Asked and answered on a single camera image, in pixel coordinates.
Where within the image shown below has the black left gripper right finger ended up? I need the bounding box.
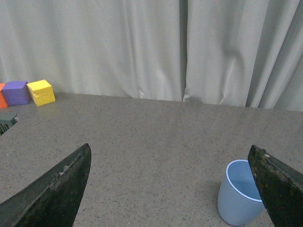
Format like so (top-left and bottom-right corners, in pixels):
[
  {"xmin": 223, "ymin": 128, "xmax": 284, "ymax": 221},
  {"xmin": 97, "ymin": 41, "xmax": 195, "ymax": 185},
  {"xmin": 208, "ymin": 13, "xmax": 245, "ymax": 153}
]
[{"xmin": 248, "ymin": 145, "xmax": 303, "ymax": 227}]

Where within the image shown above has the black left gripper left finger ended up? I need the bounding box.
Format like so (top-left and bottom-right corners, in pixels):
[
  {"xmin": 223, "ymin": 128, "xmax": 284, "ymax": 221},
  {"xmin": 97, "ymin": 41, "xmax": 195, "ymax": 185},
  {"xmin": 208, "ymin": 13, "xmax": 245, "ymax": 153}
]
[{"xmin": 0, "ymin": 143, "xmax": 91, "ymax": 227}]

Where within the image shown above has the blue plastic cup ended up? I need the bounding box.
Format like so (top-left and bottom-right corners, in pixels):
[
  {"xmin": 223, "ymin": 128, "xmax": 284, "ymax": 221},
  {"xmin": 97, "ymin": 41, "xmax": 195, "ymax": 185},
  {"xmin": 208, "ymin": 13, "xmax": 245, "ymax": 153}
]
[{"xmin": 217, "ymin": 159, "xmax": 265, "ymax": 226}]

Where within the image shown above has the dark green plastic object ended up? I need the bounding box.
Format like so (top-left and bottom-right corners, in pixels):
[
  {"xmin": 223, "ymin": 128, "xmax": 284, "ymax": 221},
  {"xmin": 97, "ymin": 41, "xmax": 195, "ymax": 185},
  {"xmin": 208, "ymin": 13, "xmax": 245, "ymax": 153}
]
[{"xmin": 0, "ymin": 112, "xmax": 18, "ymax": 136}]

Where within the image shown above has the orange foam cube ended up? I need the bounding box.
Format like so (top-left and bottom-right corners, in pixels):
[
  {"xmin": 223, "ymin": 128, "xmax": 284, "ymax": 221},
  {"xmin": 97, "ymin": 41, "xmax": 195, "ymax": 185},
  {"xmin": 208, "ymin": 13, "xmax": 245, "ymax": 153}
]
[{"xmin": 0, "ymin": 83, "xmax": 9, "ymax": 108}]

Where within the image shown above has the yellow foam cube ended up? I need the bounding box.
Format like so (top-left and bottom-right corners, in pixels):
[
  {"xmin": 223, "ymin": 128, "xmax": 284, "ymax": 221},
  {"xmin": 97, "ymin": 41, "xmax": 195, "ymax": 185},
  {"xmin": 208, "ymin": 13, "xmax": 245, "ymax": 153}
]
[{"xmin": 27, "ymin": 79, "xmax": 56, "ymax": 106}]

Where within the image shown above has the purple foam cube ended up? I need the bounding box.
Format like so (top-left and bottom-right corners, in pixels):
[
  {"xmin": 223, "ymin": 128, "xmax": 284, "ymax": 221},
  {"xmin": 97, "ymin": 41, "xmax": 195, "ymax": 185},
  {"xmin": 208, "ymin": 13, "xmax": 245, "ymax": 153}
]
[{"xmin": 2, "ymin": 81, "xmax": 31, "ymax": 106}]

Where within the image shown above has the grey curtain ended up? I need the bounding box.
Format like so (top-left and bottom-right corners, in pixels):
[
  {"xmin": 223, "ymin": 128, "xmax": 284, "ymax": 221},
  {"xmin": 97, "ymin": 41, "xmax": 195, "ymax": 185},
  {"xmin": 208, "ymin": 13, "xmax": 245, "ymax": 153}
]
[{"xmin": 0, "ymin": 0, "xmax": 303, "ymax": 111}]

